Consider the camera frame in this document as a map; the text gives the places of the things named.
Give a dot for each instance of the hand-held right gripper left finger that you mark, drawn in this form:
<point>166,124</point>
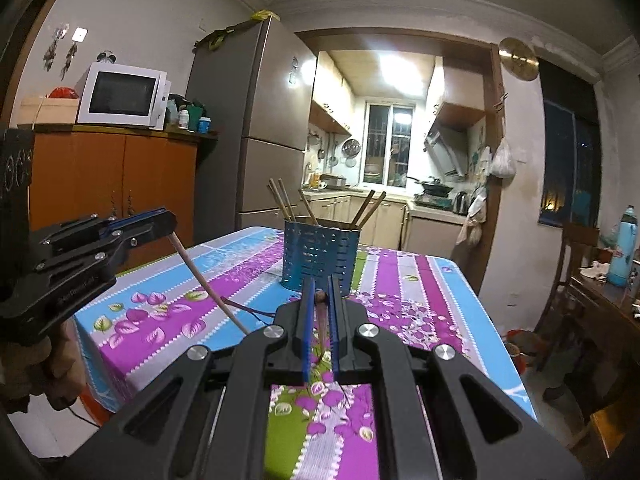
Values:
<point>306,340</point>

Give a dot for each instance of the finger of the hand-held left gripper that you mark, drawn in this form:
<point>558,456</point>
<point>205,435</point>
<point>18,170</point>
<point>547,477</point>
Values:
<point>120,247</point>
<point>130,221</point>

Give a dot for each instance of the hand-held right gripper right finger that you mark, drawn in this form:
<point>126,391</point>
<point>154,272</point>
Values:
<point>336,340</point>

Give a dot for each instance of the blue perforated utensil holder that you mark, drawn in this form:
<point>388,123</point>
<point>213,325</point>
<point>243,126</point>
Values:
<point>320,255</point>

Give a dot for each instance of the person's left hand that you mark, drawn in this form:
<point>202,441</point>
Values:
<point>55,370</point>

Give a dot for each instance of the orange wooden cabinet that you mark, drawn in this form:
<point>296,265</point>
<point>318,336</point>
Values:
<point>100,185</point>

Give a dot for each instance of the floral striped tablecloth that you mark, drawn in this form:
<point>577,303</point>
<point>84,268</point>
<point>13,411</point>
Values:
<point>425,320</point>

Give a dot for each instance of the blue lidded jar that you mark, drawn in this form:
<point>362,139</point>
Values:
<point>204,125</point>

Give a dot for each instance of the red plastic object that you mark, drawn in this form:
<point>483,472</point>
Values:
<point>95,407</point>

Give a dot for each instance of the white microwave oven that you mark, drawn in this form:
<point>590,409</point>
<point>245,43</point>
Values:
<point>122,95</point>

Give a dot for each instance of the green container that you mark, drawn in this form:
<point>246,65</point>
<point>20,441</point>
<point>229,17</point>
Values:
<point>196,111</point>

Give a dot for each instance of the beige box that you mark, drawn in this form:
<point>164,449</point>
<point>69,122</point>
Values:
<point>50,110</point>

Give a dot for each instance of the kitchen base cabinets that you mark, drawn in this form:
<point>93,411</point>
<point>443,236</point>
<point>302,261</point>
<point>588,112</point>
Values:
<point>425,230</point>

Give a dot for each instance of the red bag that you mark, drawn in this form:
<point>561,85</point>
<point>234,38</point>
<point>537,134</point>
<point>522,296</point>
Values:
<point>64,93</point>

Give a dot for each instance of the grey refrigerator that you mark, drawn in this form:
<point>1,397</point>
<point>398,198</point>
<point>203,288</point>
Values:
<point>240,125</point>

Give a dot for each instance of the small alarm clock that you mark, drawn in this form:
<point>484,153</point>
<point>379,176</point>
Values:
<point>106,57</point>

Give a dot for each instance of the hanging feather ornament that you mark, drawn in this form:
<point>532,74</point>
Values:
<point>52,52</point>
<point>69,60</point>

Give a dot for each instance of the black wok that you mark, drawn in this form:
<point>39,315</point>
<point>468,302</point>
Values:
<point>432,187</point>

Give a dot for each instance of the red plastic bucket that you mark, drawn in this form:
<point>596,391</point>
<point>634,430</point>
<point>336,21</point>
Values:
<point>517,350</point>

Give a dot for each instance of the steel kettle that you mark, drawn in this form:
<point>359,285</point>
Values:
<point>461,203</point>

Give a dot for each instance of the hanging round metal strainer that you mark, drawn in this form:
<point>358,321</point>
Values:
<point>351,148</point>

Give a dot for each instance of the barred kitchen window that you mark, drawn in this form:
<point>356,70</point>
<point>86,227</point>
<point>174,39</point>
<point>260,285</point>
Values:
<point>390,142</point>

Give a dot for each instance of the yellow green cloth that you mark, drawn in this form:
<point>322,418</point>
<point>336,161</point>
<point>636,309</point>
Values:
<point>225,32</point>

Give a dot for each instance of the range hood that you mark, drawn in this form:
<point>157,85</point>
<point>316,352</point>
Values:
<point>447,152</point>

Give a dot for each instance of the white hanging plastic bag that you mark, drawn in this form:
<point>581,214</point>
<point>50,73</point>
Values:
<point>502,160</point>

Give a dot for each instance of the wooden chair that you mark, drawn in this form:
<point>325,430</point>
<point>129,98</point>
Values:
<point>575,260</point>

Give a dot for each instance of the dark wooden side table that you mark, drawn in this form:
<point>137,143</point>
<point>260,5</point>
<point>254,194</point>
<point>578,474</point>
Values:
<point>605,340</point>

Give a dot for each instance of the ceiling light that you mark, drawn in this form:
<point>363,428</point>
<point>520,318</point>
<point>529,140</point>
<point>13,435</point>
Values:
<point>400,72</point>

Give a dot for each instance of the light blue thermos bottle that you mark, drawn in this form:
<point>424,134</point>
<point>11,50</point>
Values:
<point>621,250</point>

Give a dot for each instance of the dark room window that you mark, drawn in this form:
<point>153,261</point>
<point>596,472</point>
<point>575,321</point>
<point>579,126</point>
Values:
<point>570,150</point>

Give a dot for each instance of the white wall switch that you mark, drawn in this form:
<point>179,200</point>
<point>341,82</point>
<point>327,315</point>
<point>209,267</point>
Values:
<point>78,34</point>

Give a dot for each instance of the kitchen wall cabinets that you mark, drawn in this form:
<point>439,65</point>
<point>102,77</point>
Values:
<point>330,95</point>

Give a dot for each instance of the round gold wall plate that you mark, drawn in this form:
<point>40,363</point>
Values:
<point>519,58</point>

